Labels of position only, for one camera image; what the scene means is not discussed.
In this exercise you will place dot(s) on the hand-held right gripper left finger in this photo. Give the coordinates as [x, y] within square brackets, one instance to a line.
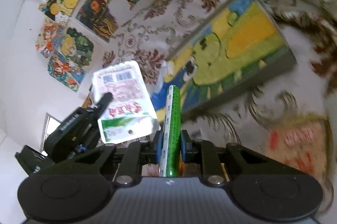
[158, 146]

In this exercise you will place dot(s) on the floral printed blanket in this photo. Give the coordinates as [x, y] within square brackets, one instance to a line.
[163, 18]

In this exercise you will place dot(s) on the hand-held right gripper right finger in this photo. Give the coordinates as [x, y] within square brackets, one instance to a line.
[185, 147]

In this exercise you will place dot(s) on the dark fish wall poster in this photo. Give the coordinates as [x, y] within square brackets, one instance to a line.
[97, 16]

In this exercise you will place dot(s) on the green snack packet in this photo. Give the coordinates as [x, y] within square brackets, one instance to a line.
[172, 121]

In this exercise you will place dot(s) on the white snack packet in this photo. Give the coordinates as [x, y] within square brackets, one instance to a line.
[123, 92]

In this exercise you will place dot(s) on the orange-haired figure blue poster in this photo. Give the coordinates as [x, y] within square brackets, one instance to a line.
[65, 71]

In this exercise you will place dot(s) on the small orange-haired figure poster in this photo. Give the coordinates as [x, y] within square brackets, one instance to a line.
[48, 37]

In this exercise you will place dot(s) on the cartoon print storage box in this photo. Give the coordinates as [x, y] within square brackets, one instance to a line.
[223, 50]

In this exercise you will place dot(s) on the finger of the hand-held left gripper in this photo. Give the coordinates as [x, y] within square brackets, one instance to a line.
[105, 103]

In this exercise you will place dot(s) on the window frame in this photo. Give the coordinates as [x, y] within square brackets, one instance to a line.
[50, 129]

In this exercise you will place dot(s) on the orange snack packet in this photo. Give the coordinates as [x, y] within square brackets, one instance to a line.
[297, 145]

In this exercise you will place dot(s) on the blond figure green wall poster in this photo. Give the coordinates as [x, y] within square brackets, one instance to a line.
[76, 46]

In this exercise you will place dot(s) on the yellow planet wall poster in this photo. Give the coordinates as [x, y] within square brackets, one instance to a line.
[63, 0]

